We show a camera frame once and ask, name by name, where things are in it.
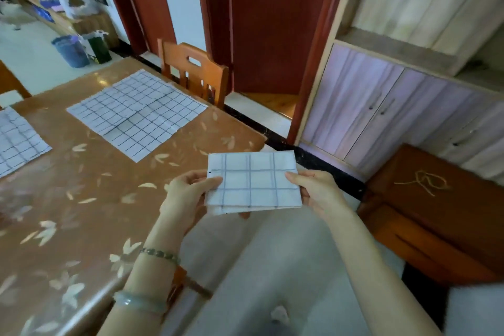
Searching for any person's right hand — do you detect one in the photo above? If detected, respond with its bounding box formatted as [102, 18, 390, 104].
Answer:
[285, 169, 355, 226]

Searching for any person's left hand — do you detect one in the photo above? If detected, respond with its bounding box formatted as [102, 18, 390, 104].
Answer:
[159, 169, 225, 236]

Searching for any white black-grid napkin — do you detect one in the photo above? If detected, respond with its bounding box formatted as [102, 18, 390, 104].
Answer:
[0, 106, 53, 179]
[67, 69, 208, 163]
[204, 150, 303, 216]

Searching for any person's right forearm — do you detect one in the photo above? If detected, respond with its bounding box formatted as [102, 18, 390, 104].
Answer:
[330, 209, 442, 336]

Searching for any person's left forearm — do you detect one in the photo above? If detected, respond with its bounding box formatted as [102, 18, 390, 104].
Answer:
[96, 225, 186, 336]

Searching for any brown floral wooden table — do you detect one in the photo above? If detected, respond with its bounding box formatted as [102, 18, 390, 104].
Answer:
[0, 57, 268, 336]

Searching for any pale striped wooden cabinet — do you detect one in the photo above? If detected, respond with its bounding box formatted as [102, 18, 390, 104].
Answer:
[293, 0, 504, 187]

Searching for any pale jade bangle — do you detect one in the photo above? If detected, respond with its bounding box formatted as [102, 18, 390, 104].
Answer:
[113, 289, 168, 317]

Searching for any white shoe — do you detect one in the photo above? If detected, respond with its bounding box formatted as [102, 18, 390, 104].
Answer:
[270, 305, 291, 326]

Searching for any brown wooden nightstand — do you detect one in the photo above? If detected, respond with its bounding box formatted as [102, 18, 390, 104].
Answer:
[356, 143, 504, 287]

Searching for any dark green bag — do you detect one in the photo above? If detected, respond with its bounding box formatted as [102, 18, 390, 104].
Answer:
[87, 32, 113, 65]

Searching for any dark red door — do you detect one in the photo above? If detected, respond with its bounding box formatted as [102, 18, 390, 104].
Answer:
[94, 0, 176, 57]
[195, 0, 355, 145]

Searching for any blue plastic bin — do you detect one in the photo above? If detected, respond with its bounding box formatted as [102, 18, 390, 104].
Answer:
[51, 34, 90, 69]

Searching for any white paper bag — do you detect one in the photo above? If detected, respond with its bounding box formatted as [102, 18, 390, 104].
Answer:
[80, 29, 109, 60]

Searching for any low wooden cabinet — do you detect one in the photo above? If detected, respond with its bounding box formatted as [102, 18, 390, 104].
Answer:
[0, 0, 119, 49]

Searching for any white plastic bag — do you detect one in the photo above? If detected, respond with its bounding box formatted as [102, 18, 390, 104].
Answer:
[59, 0, 99, 19]

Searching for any dark beaded bracelet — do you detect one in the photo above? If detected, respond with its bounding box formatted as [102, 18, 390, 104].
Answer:
[138, 247, 181, 266]

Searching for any yellow cord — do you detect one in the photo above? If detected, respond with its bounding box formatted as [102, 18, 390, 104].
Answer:
[393, 169, 452, 197]

